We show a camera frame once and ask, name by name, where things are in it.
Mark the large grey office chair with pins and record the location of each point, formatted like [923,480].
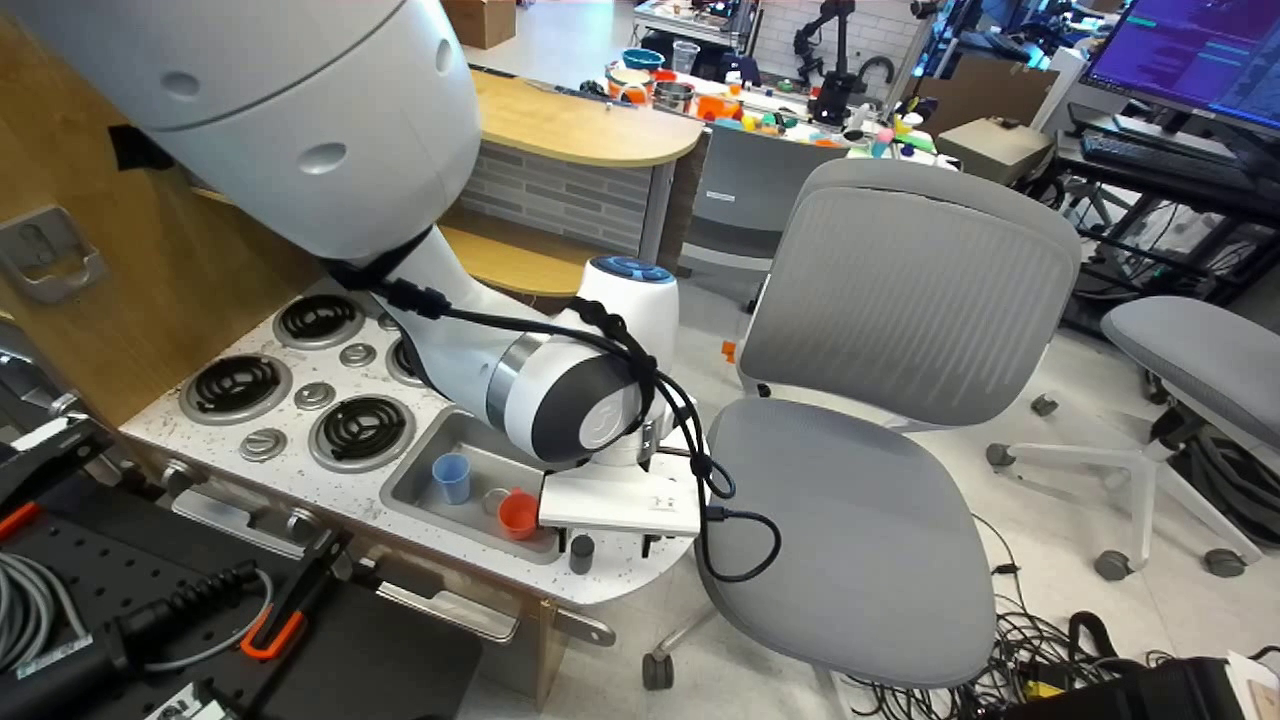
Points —
[854,532]

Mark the beige box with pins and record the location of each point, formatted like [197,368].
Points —
[993,145]

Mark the white speckled toy kitchen counter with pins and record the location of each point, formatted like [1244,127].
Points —
[334,484]

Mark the curved wooden desk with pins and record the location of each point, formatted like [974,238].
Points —
[574,127]

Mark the black equipment rack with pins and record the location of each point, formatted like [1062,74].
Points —
[1175,200]

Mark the silver toy sink basin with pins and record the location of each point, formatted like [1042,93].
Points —
[421,502]

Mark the wooden table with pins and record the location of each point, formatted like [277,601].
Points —
[162,293]

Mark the brown cardboard box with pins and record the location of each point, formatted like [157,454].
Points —
[481,22]

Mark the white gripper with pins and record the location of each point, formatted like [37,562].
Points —
[623,504]

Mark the grey office chair white base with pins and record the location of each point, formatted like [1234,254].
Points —
[1201,355]

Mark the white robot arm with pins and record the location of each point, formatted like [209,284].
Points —
[266,104]

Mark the orange plastic cup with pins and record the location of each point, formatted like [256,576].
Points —
[516,518]

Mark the black toy stove burner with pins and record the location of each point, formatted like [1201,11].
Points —
[363,428]
[401,362]
[234,385]
[317,323]

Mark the white device with blue top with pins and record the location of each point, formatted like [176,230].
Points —
[641,312]

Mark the blue plastic cup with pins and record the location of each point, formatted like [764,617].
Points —
[455,480]

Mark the silver metal bracket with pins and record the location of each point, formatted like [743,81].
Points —
[47,261]

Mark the black equipment case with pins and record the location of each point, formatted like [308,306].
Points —
[1147,692]

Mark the computer monitor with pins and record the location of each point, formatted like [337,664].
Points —
[1201,53]

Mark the black perforated breadboard plate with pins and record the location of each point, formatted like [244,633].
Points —
[373,664]

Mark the small grey office chair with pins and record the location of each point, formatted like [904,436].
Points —
[746,187]

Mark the grey stove knob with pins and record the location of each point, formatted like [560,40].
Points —
[356,355]
[314,394]
[262,445]

